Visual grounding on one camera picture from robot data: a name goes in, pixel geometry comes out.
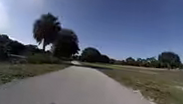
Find large dark bush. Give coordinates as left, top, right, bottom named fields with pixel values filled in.
left=78, top=46, right=113, bottom=65

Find round dark tree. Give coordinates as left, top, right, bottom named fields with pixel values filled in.
left=51, top=27, right=83, bottom=62

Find grey asphalt path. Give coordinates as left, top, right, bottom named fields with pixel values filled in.
left=0, top=54, right=183, bottom=104

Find low green shrubs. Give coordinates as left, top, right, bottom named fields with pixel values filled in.
left=25, top=51, right=65, bottom=69

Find palm tree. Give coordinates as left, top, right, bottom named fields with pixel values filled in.
left=29, top=11, right=65, bottom=56

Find wide grass field with sandy patches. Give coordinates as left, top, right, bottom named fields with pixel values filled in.
left=75, top=55, right=183, bottom=104

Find distant row of trees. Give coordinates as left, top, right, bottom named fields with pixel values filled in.
left=109, top=43, right=183, bottom=72

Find grass strip beside pond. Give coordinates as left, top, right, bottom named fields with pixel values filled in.
left=0, top=55, right=74, bottom=102

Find row of dark trees behind pond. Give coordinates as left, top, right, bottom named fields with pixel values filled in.
left=0, top=30, right=49, bottom=66

